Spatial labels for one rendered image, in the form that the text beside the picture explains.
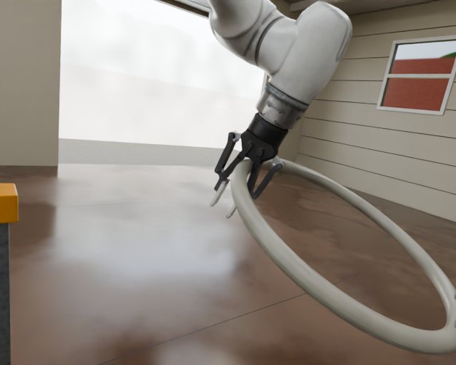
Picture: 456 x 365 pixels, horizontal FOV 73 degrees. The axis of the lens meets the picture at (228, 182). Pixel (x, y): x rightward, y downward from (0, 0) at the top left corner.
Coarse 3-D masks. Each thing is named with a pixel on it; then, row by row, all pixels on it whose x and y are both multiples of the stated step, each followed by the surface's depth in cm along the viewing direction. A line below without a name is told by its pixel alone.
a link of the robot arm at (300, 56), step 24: (288, 24) 53; (312, 24) 50; (336, 24) 49; (264, 48) 55; (288, 48) 52; (312, 48) 50; (336, 48) 50; (288, 72) 53; (312, 72) 52; (312, 96) 55
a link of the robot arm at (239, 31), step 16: (208, 0) 50; (224, 0) 50; (240, 0) 52; (256, 0) 54; (224, 16) 53; (240, 16) 54; (256, 16) 54; (272, 16) 56; (224, 32) 56; (240, 32) 55; (256, 32) 56; (240, 48) 58; (256, 48) 57; (256, 64) 60
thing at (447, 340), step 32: (352, 192) 81; (256, 224) 45; (384, 224) 75; (288, 256) 42; (416, 256) 68; (320, 288) 40; (448, 288) 58; (352, 320) 39; (384, 320) 39; (448, 320) 50; (416, 352) 40; (448, 352) 42
